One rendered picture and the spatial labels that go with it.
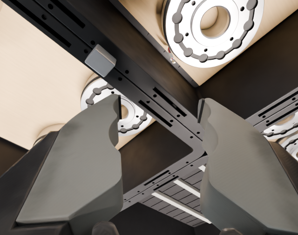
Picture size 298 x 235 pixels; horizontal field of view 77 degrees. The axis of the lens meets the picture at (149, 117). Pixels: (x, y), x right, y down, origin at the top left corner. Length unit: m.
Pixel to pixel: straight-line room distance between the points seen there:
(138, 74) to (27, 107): 0.23
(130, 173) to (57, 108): 0.15
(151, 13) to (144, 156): 0.19
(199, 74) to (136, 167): 0.16
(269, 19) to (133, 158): 0.26
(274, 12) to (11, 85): 0.35
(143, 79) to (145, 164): 0.15
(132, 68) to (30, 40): 0.16
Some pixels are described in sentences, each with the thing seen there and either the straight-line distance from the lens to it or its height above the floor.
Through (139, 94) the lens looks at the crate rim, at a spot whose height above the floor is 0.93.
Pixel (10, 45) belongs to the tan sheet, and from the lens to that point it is 0.30.
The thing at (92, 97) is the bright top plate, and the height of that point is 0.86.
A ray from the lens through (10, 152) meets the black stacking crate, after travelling 0.41.
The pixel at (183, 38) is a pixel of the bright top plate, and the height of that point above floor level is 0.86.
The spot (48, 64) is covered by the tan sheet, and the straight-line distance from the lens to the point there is 0.29.
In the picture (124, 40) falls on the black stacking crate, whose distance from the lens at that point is 0.18.
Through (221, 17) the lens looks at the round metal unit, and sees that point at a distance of 0.25.
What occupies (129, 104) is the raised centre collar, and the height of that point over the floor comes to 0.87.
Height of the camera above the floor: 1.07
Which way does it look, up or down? 52 degrees down
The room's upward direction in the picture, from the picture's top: 177 degrees clockwise
